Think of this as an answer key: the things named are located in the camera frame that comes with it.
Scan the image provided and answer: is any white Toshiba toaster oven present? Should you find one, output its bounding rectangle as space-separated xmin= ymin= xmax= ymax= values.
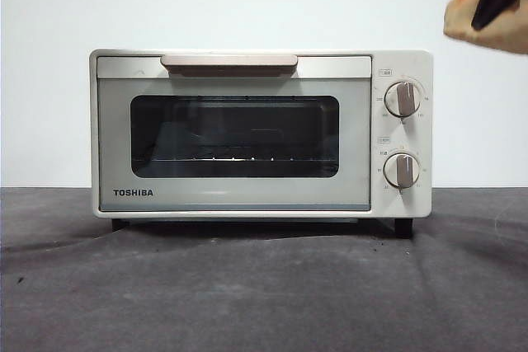
xmin=88 ymin=49 xmax=434 ymax=240

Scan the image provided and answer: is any beige temperature dial knob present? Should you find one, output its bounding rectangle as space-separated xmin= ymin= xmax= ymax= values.
xmin=383 ymin=82 xmax=422 ymax=121

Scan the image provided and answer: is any metal wire oven rack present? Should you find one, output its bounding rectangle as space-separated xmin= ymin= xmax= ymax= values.
xmin=151 ymin=149 xmax=299 ymax=163

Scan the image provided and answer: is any golden brown bread loaf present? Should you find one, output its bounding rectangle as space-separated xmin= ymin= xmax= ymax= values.
xmin=443 ymin=0 xmax=528 ymax=56

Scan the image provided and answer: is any beige timer dial knob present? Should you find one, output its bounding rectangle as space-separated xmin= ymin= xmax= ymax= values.
xmin=383 ymin=153 xmax=422 ymax=195

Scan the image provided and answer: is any oven door with beige handle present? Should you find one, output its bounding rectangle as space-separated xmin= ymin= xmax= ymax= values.
xmin=96 ymin=54 xmax=372 ymax=212

